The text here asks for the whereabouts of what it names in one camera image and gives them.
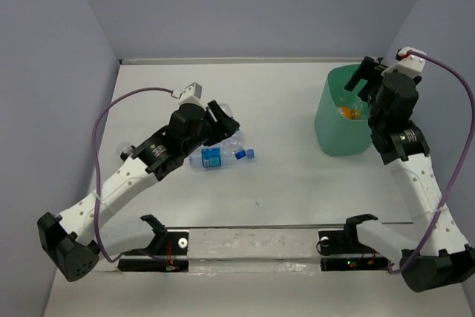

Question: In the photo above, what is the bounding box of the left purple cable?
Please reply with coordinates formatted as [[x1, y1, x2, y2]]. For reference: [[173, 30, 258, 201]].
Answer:
[[91, 86, 175, 265]]

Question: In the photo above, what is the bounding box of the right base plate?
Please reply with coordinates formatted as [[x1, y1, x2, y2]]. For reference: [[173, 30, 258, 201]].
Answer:
[[315, 230, 388, 272]]

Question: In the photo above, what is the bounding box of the purple cable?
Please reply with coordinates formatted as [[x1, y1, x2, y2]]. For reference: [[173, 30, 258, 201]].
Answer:
[[91, 86, 175, 265], [387, 55, 475, 273]]

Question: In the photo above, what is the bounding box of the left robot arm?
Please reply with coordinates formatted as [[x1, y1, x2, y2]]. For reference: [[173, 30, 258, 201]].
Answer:
[[37, 101, 240, 282]]

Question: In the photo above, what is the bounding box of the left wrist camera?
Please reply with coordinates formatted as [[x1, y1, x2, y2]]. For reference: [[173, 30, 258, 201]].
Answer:
[[171, 82, 203, 107]]

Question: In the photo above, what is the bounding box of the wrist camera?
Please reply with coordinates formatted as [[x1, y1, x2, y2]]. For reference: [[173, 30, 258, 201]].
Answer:
[[171, 82, 203, 107], [381, 47, 426, 79]]

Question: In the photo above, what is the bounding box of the left base plate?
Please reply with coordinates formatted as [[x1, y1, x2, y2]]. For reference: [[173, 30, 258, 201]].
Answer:
[[117, 229, 189, 273]]

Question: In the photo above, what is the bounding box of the small clear bottle left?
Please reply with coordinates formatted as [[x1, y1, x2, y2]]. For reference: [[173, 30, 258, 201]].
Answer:
[[116, 141, 136, 161]]

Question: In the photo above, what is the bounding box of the orange juice bottle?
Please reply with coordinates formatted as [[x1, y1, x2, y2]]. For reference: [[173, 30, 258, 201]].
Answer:
[[337, 101, 367, 120]]

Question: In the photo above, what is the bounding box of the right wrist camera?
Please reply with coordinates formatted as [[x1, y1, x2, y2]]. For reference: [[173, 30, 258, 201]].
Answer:
[[381, 47, 426, 79]]

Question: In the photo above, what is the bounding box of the large crushed blue-label bottle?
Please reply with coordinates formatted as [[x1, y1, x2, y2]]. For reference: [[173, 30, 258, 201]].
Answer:
[[188, 131, 256, 171]]

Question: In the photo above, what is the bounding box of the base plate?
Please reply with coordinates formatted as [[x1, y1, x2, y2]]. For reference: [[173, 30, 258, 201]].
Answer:
[[117, 229, 189, 273], [315, 230, 388, 272]]

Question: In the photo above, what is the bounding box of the green plastic bin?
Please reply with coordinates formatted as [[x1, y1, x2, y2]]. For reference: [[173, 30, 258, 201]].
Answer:
[[314, 65, 371, 157]]

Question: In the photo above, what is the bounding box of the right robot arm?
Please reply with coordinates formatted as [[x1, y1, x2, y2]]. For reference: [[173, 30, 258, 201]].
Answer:
[[341, 50, 474, 293]]

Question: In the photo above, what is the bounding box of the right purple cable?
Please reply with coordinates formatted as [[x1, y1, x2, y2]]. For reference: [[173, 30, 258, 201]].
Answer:
[[387, 55, 475, 273]]

